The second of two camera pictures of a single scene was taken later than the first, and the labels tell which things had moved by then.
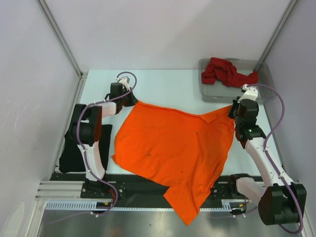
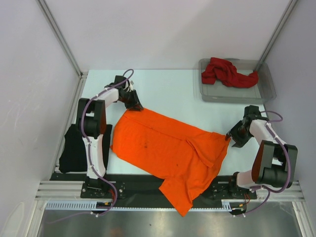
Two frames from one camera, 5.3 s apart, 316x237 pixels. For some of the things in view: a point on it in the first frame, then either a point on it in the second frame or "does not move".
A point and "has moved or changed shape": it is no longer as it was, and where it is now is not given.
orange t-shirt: (176, 148) has moved or changed shape
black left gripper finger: (131, 99) to (137, 106)
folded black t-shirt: (71, 160) does not move
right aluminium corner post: (277, 33) does not move
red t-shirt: (224, 72) does not move
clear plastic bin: (218, 93) does not move
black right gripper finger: (233, 110) to (227, 135)
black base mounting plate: (129, 187) does not move
